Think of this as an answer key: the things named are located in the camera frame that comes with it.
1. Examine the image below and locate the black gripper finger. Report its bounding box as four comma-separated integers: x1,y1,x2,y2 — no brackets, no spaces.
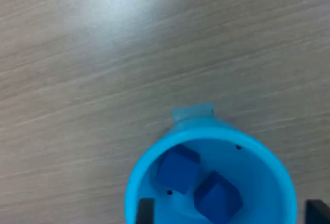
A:
305,199,330,224
136,197,156,224

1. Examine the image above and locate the blue cube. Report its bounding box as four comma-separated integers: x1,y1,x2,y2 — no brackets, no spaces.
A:
193,170,244,224
154,143,201,195

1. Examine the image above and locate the blue plastic cup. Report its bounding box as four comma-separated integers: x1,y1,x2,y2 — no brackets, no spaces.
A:
123,117,298,224

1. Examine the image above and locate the clear tape piece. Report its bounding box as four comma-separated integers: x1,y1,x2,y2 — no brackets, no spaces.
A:
171,102,216,127

